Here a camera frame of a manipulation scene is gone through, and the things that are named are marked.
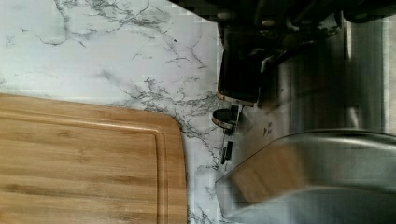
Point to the stainless steel toaster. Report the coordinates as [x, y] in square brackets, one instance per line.
[318, 144]

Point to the bamboo cutting board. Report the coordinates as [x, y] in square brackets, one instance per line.
[70, 163]

